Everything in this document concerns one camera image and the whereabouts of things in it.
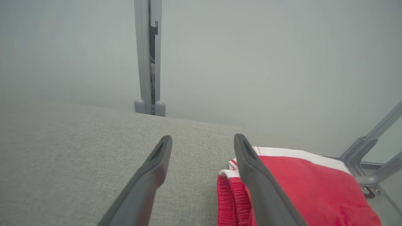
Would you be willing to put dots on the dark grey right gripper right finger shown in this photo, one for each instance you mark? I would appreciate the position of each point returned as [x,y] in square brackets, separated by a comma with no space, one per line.
[267,194]

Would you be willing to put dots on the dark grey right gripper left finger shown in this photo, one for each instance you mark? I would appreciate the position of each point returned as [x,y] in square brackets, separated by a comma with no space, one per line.
[141,191]

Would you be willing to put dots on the red shorts with white stripe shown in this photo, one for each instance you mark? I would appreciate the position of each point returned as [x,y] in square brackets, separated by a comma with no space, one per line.
[314,188]

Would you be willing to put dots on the grey metal frame bracket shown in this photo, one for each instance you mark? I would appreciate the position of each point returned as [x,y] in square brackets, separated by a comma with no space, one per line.
[364,150]

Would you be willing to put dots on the grey partition post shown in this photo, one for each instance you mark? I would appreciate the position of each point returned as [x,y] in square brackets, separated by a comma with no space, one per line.
[144,62]

